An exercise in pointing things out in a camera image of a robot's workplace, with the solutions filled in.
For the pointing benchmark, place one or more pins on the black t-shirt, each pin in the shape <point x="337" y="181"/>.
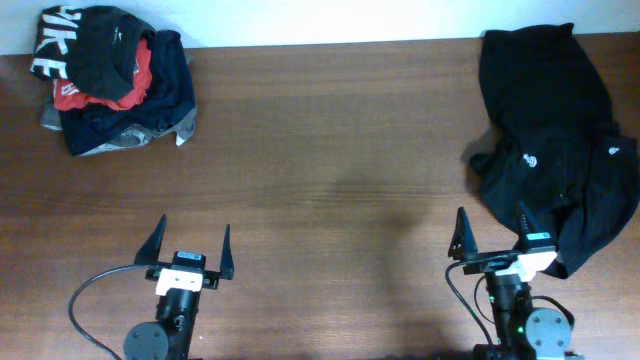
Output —
<point x="561" y="153"/>

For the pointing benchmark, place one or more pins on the black Nike shirt on pile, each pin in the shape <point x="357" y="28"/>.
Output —
<point x="93" y="47"/>

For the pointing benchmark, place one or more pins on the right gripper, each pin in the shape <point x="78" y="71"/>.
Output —
<point x="462" y="244"/>

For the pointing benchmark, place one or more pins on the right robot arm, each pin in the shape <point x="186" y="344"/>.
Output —
<point x="526" y="326"/>

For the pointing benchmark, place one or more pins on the grey shirt under pile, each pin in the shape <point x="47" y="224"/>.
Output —
<point x="162" y="102"/>

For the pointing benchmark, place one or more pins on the navy blue shirt in pile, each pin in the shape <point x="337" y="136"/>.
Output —
<point x="169" y="106"/>

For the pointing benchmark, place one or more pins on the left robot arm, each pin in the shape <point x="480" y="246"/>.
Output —
<point x="169" y="335"/>

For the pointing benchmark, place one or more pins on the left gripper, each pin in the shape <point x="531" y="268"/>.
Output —
<point x="150" y="252"/>

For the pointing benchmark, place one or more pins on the red shirt in pile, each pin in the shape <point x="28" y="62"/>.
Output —
<point x="66" y="96"/>

